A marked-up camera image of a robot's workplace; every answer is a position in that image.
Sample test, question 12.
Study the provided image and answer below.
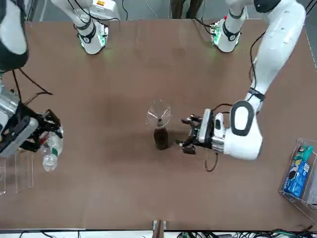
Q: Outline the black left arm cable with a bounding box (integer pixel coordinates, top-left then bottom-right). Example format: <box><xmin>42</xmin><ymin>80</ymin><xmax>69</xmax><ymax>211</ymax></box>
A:
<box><xmin>204</xmin><ymin>29</ymin><xmax>268</xmax><ymax>172</ymax></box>

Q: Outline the camera stand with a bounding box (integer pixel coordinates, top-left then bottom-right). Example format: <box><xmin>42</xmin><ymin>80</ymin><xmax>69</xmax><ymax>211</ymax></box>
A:
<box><xmin>153</xmin><ymin>219</ymin><xmax>168</xmax><ymax>238</ymax></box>

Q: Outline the clear acrylic shelf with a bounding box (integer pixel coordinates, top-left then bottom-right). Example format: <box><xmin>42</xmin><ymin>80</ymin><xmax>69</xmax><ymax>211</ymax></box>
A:
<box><xmin>279</xmin><ymin>138</ymin><xmax>317</xmax><ymax>219</ymax></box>
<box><xmin>0</xmin><ymin>148</ymin><xmax>34</xmax><ymax>195</ymax></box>

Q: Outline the dark glass bottle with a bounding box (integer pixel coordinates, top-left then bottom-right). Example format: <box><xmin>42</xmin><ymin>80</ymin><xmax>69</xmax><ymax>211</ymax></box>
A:
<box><xmin>154</xmin><ymin>118</ymin><xmax>169</xmax><ymax>151</ymax></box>

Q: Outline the person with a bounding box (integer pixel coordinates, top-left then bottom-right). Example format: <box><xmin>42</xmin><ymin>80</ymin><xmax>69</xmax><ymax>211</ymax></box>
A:
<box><xmin>170</xmin><ymin>0</ymin><xmax>205</xmax><ymax>19</ymax></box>

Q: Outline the black cable bundle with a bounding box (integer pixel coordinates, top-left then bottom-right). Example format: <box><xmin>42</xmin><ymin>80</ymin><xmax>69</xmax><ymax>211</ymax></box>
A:
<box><xmin>170</xmin><ymin>228</ymin><xmax>317</xmax><ymax>238</ymax></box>

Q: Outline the teal snack box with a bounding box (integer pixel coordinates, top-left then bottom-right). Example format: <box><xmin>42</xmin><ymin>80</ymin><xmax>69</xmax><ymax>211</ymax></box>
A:
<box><xmin>294</xmin><ymin>145</ymin><xmax>314</xmax><ymax>162</ymax></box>

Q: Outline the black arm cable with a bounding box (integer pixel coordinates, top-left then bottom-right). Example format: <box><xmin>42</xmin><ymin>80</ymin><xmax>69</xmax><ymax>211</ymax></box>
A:
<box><xmin>9</xmin><ymin>68</ymin><xmax>54</xmax><ymax>106</ymax></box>
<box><xmin>204</xmin><ymin>29</ymin><xmax>268</xmax><ymax>172</ymax></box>

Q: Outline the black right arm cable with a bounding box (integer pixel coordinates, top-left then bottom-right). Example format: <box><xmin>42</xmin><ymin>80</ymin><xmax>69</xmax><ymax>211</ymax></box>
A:
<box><xmin>9</xmin><ymin>68</ymin><xmax>54</xmax><ymax>106</ymax></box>

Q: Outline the black left base cable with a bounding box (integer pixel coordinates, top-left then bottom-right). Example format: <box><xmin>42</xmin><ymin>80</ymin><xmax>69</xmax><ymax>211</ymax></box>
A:
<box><xmin>193</xmin><ymin>17</ymin><xmax>218</xmax><ymax>35</ymax></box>

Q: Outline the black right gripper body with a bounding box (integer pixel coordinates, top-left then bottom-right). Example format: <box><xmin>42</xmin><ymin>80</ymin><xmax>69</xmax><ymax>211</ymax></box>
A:
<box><xmin>0</xmin><ymin>103</ymin><xmax>40</xmax><ymax>157</ymax></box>

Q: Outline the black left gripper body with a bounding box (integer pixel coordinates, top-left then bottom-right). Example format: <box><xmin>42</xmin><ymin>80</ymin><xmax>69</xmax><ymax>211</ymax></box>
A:
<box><xmin>192</xmin><ymin>108</ymin><xmax>215</xmax><ymax>150</ymax></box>

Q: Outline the clear plastic drink bottle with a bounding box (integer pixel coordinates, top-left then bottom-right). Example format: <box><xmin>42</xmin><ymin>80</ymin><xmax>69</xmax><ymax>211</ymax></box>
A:
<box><xmin>41</xmin><ymin>127</ymin><xmax>64</xmax><ymax>172</ymax></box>

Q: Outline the blue cookie box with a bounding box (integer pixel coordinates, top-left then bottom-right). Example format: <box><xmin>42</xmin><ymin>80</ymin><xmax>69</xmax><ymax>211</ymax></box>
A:
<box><xmin>283</xmin><ymin>160</ymin><xmax>311</xmax><ymax>198</ymax></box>

